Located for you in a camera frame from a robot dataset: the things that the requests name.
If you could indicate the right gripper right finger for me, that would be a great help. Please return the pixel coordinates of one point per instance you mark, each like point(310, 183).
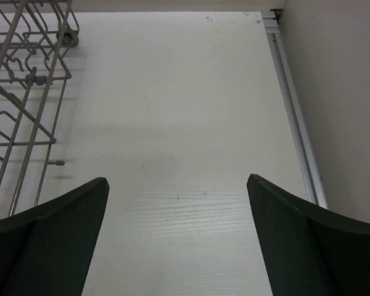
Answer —
point(307, 249)

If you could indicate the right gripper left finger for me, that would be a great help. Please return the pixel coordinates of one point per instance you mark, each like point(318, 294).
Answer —
point(47, 250)

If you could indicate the grey wire dish rack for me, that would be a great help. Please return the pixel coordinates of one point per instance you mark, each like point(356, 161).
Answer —
point(35, 37)

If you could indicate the aluminium table edge rail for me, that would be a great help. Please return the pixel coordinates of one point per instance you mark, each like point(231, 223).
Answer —
point(308, 164)

